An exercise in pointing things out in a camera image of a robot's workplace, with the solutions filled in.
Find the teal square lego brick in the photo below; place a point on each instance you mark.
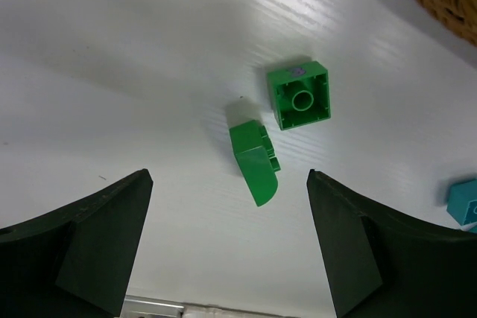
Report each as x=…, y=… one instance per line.
x=461, y=202

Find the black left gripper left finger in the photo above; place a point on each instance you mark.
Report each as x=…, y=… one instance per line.
x=76, y=261

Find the dark green square lego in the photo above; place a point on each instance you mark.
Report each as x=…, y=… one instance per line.
x=299, y=94

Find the dark green sloped lego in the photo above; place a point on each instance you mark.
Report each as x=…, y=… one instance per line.
x=256, y=159

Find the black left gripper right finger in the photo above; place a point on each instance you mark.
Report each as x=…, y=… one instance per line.
x=380, y=262

